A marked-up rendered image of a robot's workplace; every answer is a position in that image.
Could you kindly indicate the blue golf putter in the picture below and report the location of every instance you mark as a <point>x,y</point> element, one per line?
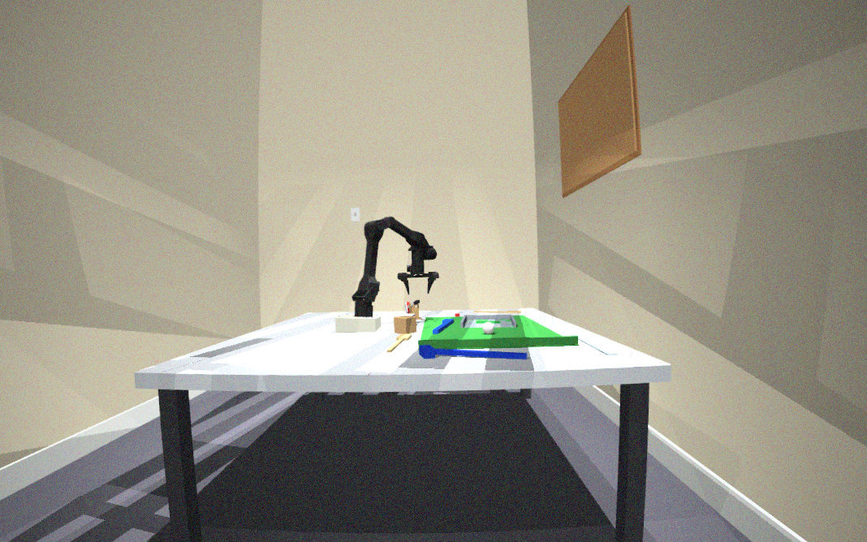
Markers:
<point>428,352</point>

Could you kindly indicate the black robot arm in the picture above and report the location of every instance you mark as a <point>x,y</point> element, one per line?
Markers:
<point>373,231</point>

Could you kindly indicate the blue flat bar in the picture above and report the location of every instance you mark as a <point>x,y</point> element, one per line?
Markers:
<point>445,324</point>

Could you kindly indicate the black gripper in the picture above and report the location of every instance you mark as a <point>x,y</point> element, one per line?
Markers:
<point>418,268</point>

